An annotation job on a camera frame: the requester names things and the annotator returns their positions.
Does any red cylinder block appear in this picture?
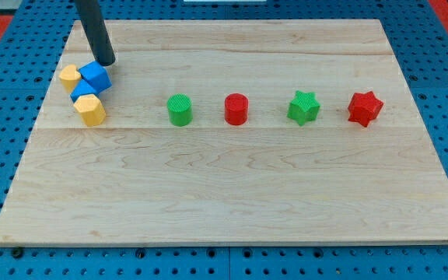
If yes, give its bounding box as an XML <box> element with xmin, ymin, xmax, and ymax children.
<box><xmin>225</xmin><ymin>93</ymin><xmax>249</xmax><ymax>125</ymax></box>

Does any green cylinder block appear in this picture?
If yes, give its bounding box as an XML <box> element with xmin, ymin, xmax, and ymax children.
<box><xmin>166</xmin><ymin>93</ymin><xmax>193</xmax><ymax>127</ymax></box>

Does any green star block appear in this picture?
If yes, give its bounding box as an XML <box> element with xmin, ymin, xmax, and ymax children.
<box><xmin>287</xmin><ymin>90</ymin><xmax>320</xmax><ymax>126</ymax></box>

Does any yellow hexagon block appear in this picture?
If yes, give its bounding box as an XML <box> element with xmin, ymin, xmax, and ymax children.
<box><xmin>73</xmin><ymin>94</ymin><xmax>107</xmax><ymax>127</ymax></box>

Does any blue cube block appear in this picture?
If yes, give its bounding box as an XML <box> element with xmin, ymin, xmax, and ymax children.
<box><xmin>79</xmin><ymin>61</ymin><xmax>112</xmax><ymax>93</ymax></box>

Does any red star block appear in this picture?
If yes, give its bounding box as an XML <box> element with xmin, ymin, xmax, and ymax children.
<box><xmin>348</xmin><ymin>91</ymin><xmax>384</xmax><ymax>128</ymax></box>

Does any blue block behind hexagon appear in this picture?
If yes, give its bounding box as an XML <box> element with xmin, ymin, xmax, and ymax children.
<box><xmin>70</xmin><ymin>79</ymin><xmax>98</xmax><ymax>103</ymax></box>

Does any yellow heart block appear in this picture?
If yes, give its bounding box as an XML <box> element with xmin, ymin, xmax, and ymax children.
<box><xmin>58</xmin><ymin>64</ymin><xmax>82</xmax><ymax>93</ymax></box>

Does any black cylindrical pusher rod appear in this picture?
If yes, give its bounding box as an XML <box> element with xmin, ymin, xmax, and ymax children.
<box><xmin>74</xmin><ymin>0</ymin><xmax>116</xmax><ymax>66</ymax></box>

